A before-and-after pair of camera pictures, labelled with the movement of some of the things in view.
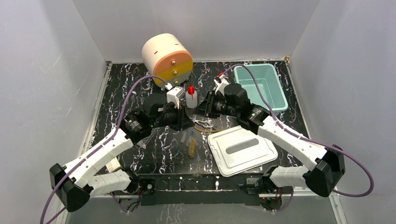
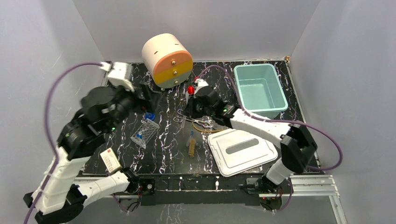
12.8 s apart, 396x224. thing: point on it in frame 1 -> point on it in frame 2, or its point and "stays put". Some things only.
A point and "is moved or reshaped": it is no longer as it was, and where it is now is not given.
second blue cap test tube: x=192 y=133 stays put
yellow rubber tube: x=207 y=130 stays put
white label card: x=112 y=164 stays put
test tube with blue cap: x=184 y=135 is moved or reshaped
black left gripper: x=181 y=116 -> x=144 y=94
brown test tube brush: x=192 y=148 stays put
